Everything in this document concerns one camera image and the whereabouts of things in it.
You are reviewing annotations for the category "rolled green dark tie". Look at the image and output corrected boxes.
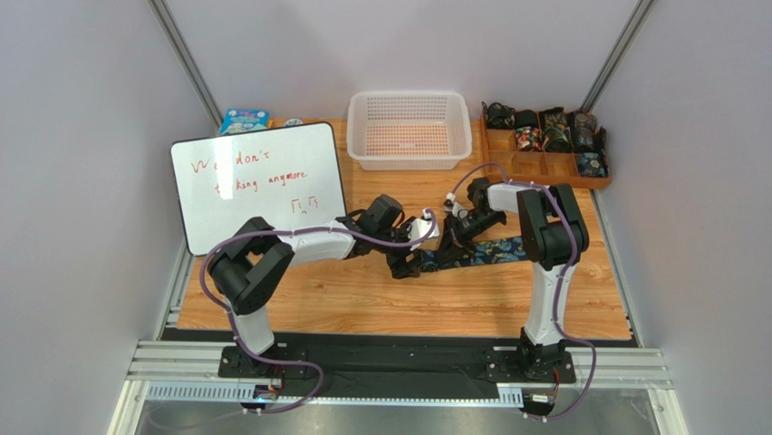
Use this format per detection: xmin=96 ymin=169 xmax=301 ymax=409
xmin=538 ymin=107 xmax=573 ymax=153

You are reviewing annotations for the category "wooden compartment tray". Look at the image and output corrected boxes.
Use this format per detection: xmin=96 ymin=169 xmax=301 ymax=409
xmin=480 ymin=102 xmax=612 ymax=189

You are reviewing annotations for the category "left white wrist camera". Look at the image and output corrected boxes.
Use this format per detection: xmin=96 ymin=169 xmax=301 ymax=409
xmin=408 ymin=208 xmax=440 ymax=251

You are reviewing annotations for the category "rolled dark tie far left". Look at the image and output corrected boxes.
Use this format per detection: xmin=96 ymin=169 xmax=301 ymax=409
xmin=483 ymin=102 xmax=516 ymax=130

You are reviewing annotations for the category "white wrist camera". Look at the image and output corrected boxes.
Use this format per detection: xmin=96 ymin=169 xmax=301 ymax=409
xmin=408 ymin=208 xmax=440 ymax=251
xmin=443 ymin=192 xmax=468 ymax=219

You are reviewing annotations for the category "whiteboard with red writing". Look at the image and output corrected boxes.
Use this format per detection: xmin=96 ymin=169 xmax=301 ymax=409
xmin=170 ymin=122 xmax=346 ymax=256

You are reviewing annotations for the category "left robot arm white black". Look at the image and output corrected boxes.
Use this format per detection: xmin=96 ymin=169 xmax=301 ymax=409
xmin=199 ymin=195 xmax=439 ymax=356

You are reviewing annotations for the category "rolled grey dark tie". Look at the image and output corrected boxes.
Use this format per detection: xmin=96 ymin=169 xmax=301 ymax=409
xmin=570 ymin=109 xmax=598 ymax=153

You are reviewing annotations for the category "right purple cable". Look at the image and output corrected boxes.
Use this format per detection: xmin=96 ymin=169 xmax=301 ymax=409
xmin=443 ymin=161 xmax=598 ymax=421

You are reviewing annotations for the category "rolled blue floral tie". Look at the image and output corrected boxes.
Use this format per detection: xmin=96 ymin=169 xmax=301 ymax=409
xmin=575 ymin=152 xmax=609 ymax=178

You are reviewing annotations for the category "rolled red floral tie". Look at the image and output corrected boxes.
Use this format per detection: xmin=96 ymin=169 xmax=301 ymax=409
xmin=514 ymin=110 xmax=543 ymax=152

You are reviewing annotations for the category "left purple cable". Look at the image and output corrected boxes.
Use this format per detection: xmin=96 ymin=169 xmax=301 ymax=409
xmin=198 ymin=208 xmax=439 ymax=415

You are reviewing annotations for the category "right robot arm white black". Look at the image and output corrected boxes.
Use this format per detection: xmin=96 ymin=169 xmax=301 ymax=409
xmin=433 ymin=177 xmax=589 ymax=380

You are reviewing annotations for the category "blue printed box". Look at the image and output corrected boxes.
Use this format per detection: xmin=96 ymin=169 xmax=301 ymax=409
xmin=219 ymin=108 xmax=270 ymax=136

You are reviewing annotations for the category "dark blue floral necktie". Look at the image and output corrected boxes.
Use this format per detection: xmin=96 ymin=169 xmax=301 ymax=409
xmin=419 ymin=237 xmax=527 ymax=273

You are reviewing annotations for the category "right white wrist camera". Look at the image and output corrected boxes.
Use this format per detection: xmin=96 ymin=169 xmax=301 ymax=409
xmin=443 ymin=192 xmax=468 ymax=219

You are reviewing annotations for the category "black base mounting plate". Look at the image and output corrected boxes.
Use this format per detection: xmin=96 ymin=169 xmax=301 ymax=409
xmin=217 ymin=333 xmax=576 ymax=400

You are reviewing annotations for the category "aluminium rail frame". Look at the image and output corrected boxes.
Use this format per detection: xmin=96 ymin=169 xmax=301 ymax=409
xmin=109 ymin=333 xmax=688 ymax=434

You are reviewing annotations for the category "white plastic perforated basket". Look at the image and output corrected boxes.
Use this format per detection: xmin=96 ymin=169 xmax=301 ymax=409
xmin=346 ymin=91 xmax=473 ymax=170

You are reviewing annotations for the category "purple cable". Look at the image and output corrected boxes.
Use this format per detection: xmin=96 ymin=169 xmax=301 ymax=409
xmin=443 ymin=161 xmax=598 ymax=421
xmin=198 ymin=208 xmax=439 ymax=415

